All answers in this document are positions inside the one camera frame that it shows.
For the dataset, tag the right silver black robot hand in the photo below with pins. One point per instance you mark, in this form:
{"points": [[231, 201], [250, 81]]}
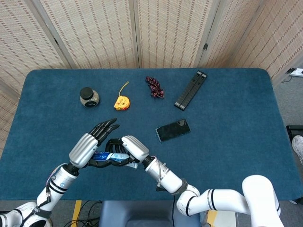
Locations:
{"points": [[136, 147]]}

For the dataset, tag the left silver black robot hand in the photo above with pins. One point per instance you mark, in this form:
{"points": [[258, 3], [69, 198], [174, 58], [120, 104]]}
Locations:
{"points": [[82, 149]]}

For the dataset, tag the white blue toothpaste tube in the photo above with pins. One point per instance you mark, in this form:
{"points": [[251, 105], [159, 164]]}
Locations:
{"points": [[106, 156]]}

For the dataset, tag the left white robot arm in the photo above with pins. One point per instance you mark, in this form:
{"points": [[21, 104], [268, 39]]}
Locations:
{"points": [[61, 179]]}

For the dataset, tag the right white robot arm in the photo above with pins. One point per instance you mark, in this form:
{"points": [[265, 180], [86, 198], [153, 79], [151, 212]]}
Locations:
{"points": [[170, 179]]}

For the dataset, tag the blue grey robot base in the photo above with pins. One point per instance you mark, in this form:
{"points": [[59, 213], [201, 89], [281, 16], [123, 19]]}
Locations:
{"points": [[142, 212]]}

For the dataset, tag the black smartphone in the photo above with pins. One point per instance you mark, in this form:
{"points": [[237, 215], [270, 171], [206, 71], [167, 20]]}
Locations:
{"points": [[172, 130]]}

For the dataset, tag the yellow tape measure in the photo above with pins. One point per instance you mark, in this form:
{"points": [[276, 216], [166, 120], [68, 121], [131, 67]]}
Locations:
{"points": [[122, 102]]}

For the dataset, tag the glass jar with black lid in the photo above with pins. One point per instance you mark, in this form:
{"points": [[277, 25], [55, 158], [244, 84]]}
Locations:
{"points": [[89, 98]]}

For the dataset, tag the dark red grape bunch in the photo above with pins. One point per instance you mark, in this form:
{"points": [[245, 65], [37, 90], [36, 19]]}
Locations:
{"points": [[155, 87]]}

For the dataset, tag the blue table cloth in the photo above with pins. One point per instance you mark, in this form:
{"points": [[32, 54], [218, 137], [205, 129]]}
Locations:
{"points": [[213, 153]]}

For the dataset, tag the black folding stand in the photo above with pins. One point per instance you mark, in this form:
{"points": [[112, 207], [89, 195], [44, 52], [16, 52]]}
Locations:
{"points": [[190, 91]]}

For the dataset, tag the orange white cardboard box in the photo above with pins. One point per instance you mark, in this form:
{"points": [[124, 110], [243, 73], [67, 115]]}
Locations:
{"points": [[220, 218]]}

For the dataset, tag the black screen hinge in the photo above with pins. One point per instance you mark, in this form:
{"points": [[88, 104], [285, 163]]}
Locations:
{"points": [[56, 41], [205, 46]]}

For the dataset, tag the woven bamboo folding screen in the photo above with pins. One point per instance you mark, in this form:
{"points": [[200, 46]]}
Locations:
{"points": [[99, 35]]}

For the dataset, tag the white sneaker with grey sole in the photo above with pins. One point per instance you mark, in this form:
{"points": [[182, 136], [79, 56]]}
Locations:
{"points": [[297, 145]]}

